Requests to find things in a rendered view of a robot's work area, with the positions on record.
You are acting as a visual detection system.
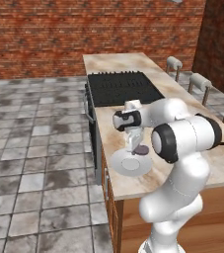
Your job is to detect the purple eggplant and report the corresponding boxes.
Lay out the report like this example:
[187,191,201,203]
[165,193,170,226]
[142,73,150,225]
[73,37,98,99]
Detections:
[131,144,150,156]

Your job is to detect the black hob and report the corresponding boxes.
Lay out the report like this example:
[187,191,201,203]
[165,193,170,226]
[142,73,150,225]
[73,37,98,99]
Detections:
[86,70,166,109]

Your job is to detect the silver oven handle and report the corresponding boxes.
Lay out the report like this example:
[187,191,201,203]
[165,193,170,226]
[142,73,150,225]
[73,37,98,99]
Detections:
[83,93,97,125]

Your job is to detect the dark grey oven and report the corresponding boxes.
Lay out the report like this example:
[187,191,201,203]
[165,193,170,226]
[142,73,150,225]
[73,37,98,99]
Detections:
[83,81,104,186]

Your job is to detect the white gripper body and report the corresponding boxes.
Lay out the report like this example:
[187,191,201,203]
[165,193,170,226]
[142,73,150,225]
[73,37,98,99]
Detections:
[126,126,145,154]

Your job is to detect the white round plate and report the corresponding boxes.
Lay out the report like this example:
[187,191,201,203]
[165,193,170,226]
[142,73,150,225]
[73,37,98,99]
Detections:
[109,143,154,178]

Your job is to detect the silver cupboard handle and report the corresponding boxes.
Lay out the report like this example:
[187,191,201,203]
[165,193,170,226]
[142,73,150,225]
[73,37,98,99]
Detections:
[104,166,111,201]

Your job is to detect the wooden island cabinet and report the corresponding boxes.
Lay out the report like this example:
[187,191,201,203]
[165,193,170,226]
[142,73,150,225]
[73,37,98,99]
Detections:
[100,144,224,253]

